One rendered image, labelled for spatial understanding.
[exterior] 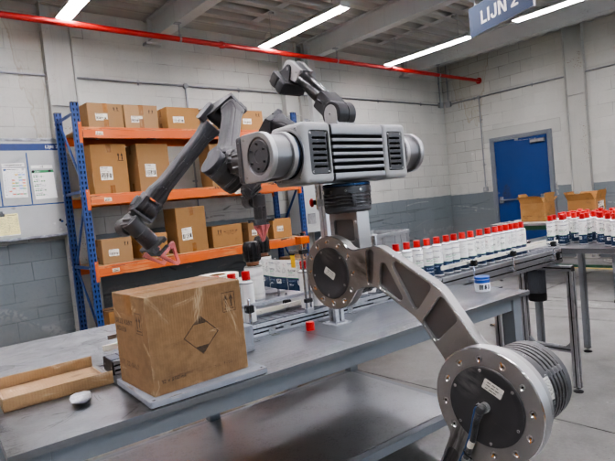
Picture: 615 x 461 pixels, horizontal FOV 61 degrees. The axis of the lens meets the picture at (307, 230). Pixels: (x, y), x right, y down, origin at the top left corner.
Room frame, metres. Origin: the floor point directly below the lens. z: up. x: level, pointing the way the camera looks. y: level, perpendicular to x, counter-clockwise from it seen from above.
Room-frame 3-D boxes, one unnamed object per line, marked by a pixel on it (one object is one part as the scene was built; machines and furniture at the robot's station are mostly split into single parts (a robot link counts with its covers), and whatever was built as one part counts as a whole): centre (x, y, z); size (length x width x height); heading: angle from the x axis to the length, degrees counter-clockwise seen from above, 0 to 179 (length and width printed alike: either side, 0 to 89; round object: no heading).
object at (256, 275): (2.39, 0.26, 1.03); 0.09 x 0.09 x 0.30
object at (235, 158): (1.39, 0.14, 1.45); 0.09 x 0.08 x 0.12; 130
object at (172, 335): (1.57, 0.41, 0.99); 0.30 x 0.24 x 0.27; 130
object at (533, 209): (7.07, -3.11, 0.97); 0.47 x 0.41 x 0.37; 127
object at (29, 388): (1.62, 0.84, 0.85); 0.30 x 0.26 x 0.04; 126
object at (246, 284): (2.05, 0.26, 0.98); 0.05 x 0.05 x 0.20
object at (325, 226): (2.12, -0.08, 1.16); 0.04 x 0.04 x 0.67; 36
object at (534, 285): (3.45, -1.46, 0.71); 0.15 x 0.12 x 0.34; 36
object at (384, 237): (4.41, -0.52, 0.91); 0.60 x 0.40 x 0.22; 134
